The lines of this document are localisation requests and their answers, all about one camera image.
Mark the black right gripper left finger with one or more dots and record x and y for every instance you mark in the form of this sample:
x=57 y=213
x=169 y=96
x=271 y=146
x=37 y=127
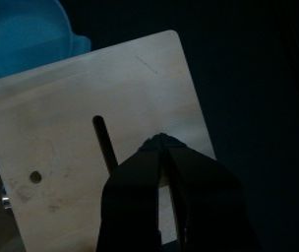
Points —
x=130 y=203

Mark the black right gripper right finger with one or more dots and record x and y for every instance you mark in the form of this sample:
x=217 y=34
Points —
x=213 y=210

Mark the wooden drawer box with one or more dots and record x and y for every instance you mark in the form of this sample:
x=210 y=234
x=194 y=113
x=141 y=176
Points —
x=69 y=147

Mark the pale blue bowl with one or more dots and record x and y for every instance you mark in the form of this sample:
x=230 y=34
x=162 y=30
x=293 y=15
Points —
x=26 y=36

